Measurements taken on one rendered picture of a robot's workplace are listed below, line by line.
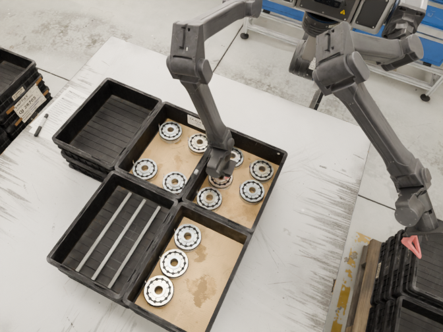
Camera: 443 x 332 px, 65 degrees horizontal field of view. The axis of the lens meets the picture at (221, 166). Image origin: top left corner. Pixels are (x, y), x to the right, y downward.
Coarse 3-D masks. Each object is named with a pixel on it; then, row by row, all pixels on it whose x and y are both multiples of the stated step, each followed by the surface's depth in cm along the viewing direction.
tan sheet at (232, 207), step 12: (252, 156) 155; (240, 168) 151; (276, 168) 153; (204, 180) 147; (240, 180) 148; (228, 192) 145; (252, 192) 146; (264, 192) 146; (228, 204) 142; (240, 204) 143; (228, 216) 140; (240, 216) 140; (252, 216) 140
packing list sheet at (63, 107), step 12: (60, 96) 181; (72, 96) 182; (84, 96) 182; (48, 108) 177; (60, 108) 177; (72, 108) 178; (36, 120) 173; (48, 120) 173; (60, 120) 174; (48, 132) 169
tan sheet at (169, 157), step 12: (168, 120) 162; (192, 132) 159; (156, 144) 155; (168, 144) 155; (180, 144) 156; (144, 156) 151; (156, 156) 152; (168, 156) 152; (180, 156) 153; (192, 156) 153; (168, 168) 149; (180, 168) 149; (192, 168) 150; (156, 180) 146
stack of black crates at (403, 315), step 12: (396, 300) 167; (408, 300) 161; (372, 312) 186; (384, 312) 171; (396, 312) 159; (408, 312) 169; (420, 312) 166; (432, 312) 160; (372, 324) 180; (384, 324) 166; (396, 324) 156; (408, 324) 166; (420, 324) 166; (432, 324) 167
